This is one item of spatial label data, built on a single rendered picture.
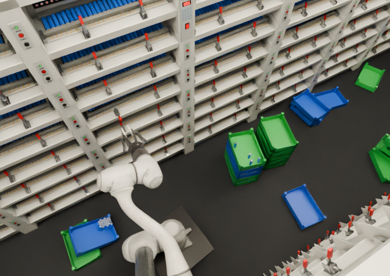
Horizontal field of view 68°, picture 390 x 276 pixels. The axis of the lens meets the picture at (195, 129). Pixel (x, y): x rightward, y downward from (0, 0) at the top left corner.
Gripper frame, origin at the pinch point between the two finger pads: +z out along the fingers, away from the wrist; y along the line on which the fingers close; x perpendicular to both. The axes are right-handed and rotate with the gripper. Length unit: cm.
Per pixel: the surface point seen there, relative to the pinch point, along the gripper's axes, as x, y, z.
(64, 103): 25.1, -22.2, 9.8
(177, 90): -1.6, 40.4, 17.3
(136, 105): -0.7, 12.4, 18.8
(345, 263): 25, 31, -112
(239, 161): -68, 69, -8
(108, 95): 17.9, -0.6, 12.4
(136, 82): 18.1, 16.1, 14.2
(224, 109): -55, 85, 36
